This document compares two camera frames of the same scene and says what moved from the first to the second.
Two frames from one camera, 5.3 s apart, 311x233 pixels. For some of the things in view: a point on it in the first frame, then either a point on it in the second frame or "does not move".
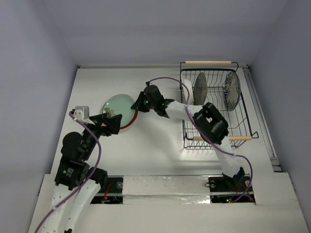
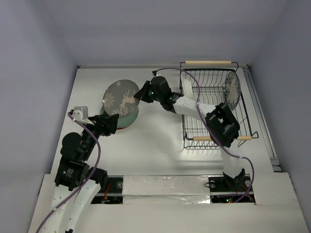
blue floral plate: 232,90 does not move
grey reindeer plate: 200,90 to 119,98
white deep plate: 191,98 does not move
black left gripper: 113,122 does not move
